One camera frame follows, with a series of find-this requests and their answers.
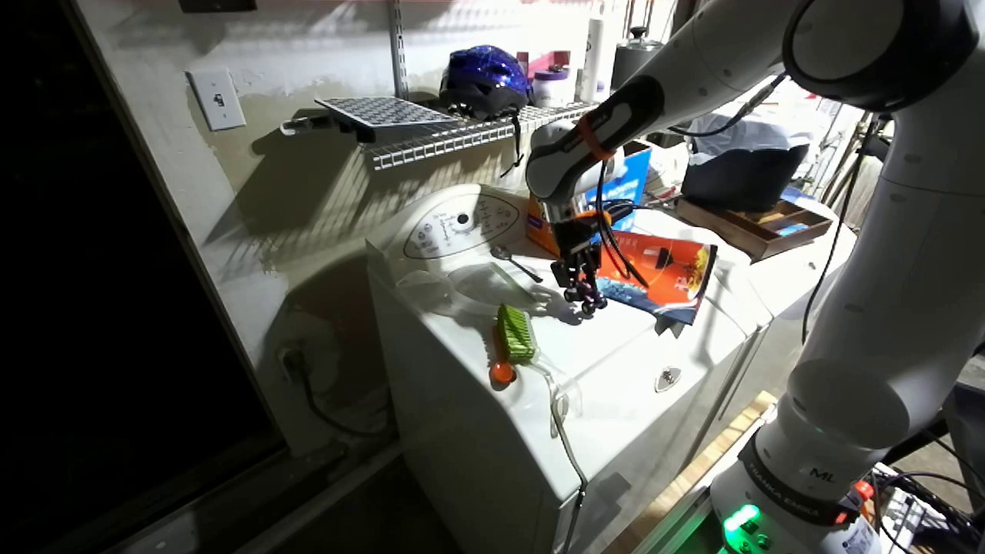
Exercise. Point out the white wall outlet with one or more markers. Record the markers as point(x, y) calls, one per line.
point(217, 100)

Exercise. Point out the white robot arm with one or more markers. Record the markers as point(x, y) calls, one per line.
point(908, 298)

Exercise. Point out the blue cleaning product box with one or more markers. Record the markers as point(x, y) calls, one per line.
point(623, 187)

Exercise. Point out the green bristle clear-handled brush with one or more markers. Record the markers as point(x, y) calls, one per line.
point(516, 334)

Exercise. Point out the orange round lid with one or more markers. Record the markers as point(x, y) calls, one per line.
point(503, 373)

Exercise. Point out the red black toy quad car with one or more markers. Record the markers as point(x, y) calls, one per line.
point(587, 302)

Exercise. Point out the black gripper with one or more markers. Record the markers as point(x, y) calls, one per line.
point(578, 249)

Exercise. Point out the brown cardboard tray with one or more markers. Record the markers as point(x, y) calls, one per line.
point(759, 236)

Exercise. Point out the orange airbnb magazine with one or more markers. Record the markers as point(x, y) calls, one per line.
point(657, 276)

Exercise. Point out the white washing machine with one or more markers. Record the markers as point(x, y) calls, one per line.
point(597, 420)

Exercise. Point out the grey solar panel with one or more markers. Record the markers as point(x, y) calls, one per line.
point(386, 117)

